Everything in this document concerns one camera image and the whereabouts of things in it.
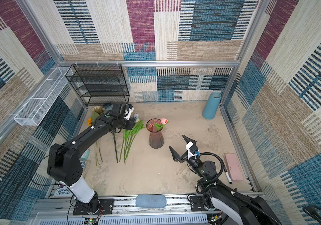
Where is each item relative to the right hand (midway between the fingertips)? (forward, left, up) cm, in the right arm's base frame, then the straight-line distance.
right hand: (176, 141), depth 74 cm
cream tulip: (+9, +31, -21) cm, 39 cm away
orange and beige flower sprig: (+37, +57, -15) cm, 69 cm away
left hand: (+18, +26, -5) cm, 32 cm away
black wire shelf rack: (+53, +54, -2) cm, 75 cm away
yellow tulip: (+18, +33, -19) cm, 42 cm away
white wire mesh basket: (+11, +71, +13) cm, 73 cm away
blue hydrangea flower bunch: (+35, +45, -9) cm, 58 cm away
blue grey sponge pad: (-24, +13, -18) cm, 33 cm away
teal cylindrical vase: (+32, -28, -8) cm, 43 cm away
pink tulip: (+7, +6, +9) cm, 13 cm away
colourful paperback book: (-18, +61, -18) cm, 66 cm away
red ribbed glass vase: (+14, +11, -21) cm, 28 cm away
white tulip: (+23, +24, -17) cm, 38 cm away
